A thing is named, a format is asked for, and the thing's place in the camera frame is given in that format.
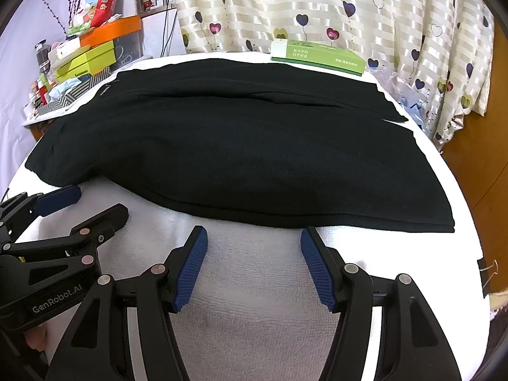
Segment clear storage box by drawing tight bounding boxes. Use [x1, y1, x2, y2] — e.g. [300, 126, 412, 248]
[113, 32, 144, 64]

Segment yellow-green box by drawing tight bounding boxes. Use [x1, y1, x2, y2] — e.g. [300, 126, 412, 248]
[55, 40, 116, 82]

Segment dried twigs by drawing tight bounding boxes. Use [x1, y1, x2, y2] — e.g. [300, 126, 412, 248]
[40, 0, 68, 36]

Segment heart print curtain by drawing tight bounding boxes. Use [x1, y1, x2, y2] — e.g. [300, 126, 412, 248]
[170, 0, 497, 151]

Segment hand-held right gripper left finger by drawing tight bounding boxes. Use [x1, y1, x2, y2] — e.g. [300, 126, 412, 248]
[48, 225, 209, 381]

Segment dark jar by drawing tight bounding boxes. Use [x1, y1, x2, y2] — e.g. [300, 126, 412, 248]
[37, 42, 50, 76]

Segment black pants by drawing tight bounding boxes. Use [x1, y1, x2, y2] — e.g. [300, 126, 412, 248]
[24, 58, 456, 234]

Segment black binder clip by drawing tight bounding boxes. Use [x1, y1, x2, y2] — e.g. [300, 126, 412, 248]
[475, 259, 500, 299]

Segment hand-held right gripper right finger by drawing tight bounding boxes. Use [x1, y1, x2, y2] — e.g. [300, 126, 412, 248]
[300, 226, 463, 381]

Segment clear plastic bag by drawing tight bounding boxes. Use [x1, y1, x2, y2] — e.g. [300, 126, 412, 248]
[367, 65, 432, 136]

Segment orange box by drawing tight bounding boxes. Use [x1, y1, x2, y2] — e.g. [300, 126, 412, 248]
[79, 15, 142, 48]

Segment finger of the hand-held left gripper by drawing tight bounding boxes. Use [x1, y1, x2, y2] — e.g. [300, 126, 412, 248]
[0, 185, 82, 244]
[4, 203, 130, 286]

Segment grey patterned box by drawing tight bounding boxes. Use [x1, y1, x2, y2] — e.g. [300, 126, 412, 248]
[37, 67, 114, 117]

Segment white towel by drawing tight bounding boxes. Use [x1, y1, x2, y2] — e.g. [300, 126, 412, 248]
[0, 52, 493, 381]

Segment green and white box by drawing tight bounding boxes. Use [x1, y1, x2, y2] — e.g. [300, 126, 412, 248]
[271, 39, 366, 77]

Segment group of small bottles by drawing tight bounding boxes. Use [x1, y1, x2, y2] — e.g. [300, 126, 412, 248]
[24, 75, 53, 117]

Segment person's left hand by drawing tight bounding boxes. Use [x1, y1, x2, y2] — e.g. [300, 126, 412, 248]
[23, 323, 50, 348]

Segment black cables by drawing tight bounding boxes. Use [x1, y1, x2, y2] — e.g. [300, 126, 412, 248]
[161, 0, 179, 58]

